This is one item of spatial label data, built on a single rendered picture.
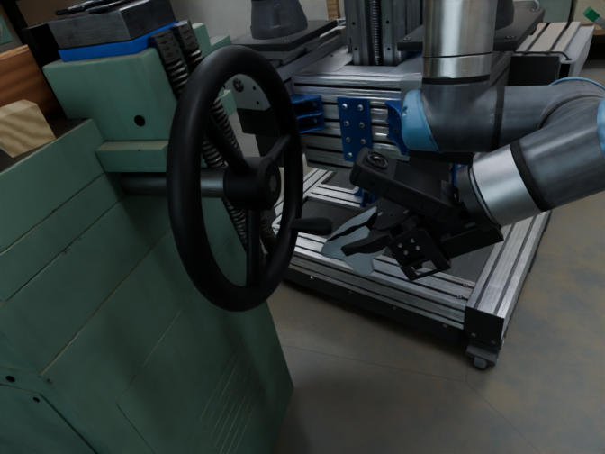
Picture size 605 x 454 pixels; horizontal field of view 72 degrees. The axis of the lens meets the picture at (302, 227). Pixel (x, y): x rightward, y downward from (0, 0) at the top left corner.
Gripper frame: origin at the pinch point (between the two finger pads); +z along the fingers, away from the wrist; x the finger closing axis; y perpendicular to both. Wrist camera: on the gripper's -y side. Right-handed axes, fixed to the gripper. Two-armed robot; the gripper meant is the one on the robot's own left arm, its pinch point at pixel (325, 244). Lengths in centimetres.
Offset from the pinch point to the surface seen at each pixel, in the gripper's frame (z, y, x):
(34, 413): 31.5, -8.6, -25.4
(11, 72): 13.6, -38.2, -5.3
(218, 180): 2.2, -15.6, -4.6
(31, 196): 12.1, -26.6, -15.5
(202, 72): -7.5, -24.6, -7.5
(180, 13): 207, -106, 338
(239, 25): 165, -62, 335
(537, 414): 3, 79, 24
